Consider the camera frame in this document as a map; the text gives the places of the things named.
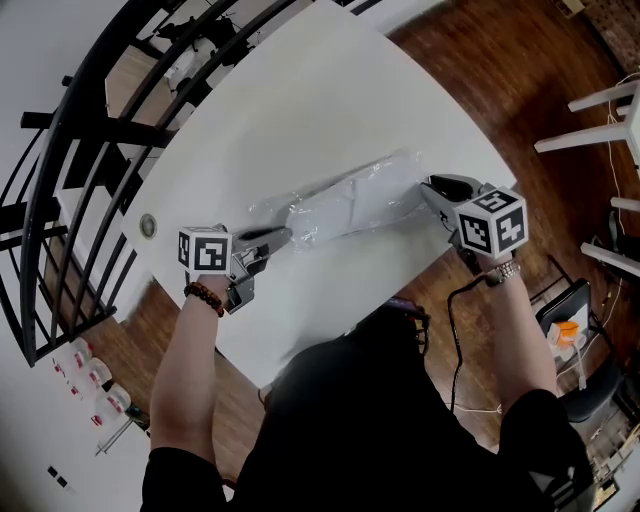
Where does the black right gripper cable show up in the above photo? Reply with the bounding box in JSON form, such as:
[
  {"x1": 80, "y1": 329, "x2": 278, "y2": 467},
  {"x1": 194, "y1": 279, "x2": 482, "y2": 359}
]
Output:
[{"x1": 446, "y1": 276, "x2": 491, "y2": 415}]

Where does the person's black shirt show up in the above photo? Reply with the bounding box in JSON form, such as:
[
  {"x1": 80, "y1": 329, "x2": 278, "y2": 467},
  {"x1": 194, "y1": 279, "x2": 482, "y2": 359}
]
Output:
[{"x1": 140, "y1": 303, "x2": 597, "y2": 512}]

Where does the black chair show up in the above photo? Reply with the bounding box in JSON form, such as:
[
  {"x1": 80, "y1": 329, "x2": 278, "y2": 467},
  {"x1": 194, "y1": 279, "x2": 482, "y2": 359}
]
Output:
[{"x1": 531, "y1": 276, "x2": 627, "y2": 427}]

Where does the black metal railing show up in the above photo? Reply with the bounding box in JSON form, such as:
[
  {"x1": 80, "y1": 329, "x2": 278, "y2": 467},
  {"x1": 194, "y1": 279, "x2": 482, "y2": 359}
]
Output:
[{"x1": 0, "y1": 0, "x2": 321, "y2": 370}]

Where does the brown beaded bracelet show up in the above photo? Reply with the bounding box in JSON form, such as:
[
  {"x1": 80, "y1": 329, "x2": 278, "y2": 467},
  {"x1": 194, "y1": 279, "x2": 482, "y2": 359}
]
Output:
[{"x1": 182, "y1": 281, "x2": 227, "y2": 320}]

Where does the small orange box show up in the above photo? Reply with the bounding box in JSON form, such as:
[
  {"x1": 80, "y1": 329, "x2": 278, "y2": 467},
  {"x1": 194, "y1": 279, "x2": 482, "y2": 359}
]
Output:
[{"x1": 548, "y1": 320, "x2": 582, "y2": 348}]

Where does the person's left forearm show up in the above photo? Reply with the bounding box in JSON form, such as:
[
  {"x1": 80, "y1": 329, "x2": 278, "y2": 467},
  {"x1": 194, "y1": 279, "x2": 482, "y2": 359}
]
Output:
[{"x1": 148, "y1": 273, "x2": 235, "y2": 452}]

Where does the white side table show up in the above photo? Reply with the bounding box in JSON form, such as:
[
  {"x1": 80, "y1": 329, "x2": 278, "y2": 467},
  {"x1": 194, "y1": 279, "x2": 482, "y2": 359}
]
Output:
[
  {"x1": 533, "y1": 81, "x2": 640, "y2": 157},
  {"x1": 578, "y1": 196, "x2": 640, "y2": 277}
]

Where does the white slipper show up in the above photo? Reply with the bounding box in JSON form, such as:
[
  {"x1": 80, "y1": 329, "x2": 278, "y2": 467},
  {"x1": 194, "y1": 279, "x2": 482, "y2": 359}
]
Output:
[{"x1": 286, "y1": 149, "x2": 427, "y2": 251}]

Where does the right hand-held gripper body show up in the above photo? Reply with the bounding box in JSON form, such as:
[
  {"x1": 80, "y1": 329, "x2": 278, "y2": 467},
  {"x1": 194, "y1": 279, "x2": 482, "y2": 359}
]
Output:
[{"x1": 438, "y1": 185, "x2": 530, "y2": 276}]

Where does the metal wristwatch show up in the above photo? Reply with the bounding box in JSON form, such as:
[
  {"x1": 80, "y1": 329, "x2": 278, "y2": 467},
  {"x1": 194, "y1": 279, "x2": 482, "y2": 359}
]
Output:
[{"x1": 481, "y1": 258, "x2": 522, "y2": 288}]

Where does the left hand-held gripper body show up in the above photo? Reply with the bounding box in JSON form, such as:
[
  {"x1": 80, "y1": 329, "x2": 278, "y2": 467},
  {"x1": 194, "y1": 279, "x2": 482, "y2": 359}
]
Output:
[{"x1": 177, "y1": 224, "x2": 272, "y2": 315}]

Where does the black waist device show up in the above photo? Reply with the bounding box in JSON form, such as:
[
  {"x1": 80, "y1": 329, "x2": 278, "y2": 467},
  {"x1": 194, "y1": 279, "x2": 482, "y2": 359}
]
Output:
[{"x1": 383, "y1": 296, "x2": 432, "y2": 352}]

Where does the metal rod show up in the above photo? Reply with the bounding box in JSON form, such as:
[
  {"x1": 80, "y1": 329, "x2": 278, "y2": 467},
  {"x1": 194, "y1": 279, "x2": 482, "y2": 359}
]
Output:
[{"x1": 93, "y1": 418, "x2": 136, "y2": 458}]

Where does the thin white cable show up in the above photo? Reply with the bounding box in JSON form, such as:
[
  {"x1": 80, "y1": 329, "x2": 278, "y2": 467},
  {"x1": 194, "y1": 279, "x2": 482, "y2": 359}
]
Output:
[{"x1": 605, "y1": 71, "x2": 640, "y2": 200}]

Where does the person's right forearm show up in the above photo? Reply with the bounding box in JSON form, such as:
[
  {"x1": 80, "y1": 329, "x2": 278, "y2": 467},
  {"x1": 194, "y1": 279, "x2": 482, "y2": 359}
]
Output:
[{"x1": 476, "y1": 256, "x2": 560, "y2": 417}]

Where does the light wooden desk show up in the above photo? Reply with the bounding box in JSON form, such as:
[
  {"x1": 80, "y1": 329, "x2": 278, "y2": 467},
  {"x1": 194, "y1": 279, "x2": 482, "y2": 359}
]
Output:
[{"x1": 103, "y1": 43, "x2": 197, "y2": 132}]

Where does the clear plastic bag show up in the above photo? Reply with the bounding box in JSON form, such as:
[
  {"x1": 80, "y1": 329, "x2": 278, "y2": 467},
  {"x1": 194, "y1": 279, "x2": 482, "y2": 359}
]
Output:
[{"x1": 246, "y1": 146, "x2": 438, "y2": 255}]

